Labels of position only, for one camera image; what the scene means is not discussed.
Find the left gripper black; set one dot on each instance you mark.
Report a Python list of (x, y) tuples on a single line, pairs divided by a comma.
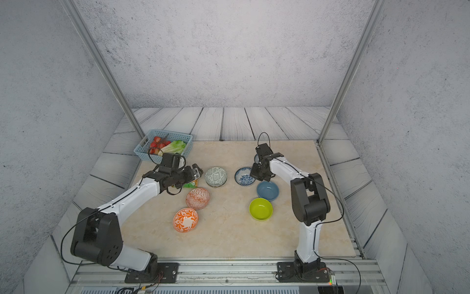
[(190, 176)]

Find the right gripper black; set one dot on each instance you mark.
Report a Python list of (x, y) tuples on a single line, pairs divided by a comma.
[(253, 173)]

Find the plain blue shallow bowl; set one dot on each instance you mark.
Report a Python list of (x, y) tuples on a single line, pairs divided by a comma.
[(268, 190)]

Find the red diamond pattern bowl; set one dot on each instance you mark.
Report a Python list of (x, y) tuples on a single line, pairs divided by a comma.
[(198, 198)]

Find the green geometric pattern bowl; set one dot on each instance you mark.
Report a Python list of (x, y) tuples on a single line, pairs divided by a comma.
[(216, 177)]

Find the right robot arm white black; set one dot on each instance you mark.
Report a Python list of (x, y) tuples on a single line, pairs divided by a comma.
[(309, 201)]

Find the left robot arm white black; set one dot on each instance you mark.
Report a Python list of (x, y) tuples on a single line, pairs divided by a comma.
[(97, 234)]

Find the green snack chip bag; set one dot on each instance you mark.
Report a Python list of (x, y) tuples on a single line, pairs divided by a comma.
[(191, 185)]

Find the green lettuce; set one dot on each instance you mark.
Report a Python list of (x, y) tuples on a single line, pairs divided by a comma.
[(176, 147)]

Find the lime green bowl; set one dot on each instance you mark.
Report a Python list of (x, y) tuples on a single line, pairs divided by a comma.
[(260, 209)]

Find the red strawberries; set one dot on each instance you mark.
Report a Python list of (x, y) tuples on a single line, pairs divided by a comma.
[(157, 144)]

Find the orange floral bowl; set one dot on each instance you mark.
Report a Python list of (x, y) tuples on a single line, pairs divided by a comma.
[(185, 220)]

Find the light blue plastic basket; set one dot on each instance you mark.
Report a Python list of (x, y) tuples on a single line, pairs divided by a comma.
[(141, 150)]

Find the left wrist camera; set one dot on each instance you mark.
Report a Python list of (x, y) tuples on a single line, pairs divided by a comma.
[(197, 172)]

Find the aluminium front rail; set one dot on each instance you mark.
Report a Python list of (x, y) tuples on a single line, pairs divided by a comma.
[(236, 276)]

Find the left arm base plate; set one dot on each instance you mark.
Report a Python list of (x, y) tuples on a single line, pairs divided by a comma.
[(156, 272)]

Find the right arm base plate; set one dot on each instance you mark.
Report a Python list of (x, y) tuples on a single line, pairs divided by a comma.
[(316, 272)]

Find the right aluminium frame post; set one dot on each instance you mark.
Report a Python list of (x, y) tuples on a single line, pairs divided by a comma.
[(361, 47)]

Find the aluminium frame post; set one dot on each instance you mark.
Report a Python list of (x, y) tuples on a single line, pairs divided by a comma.
[(78, 22), (361, 47)]

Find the left aluminium frame post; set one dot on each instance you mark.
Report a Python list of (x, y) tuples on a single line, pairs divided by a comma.
[(78, 22)]

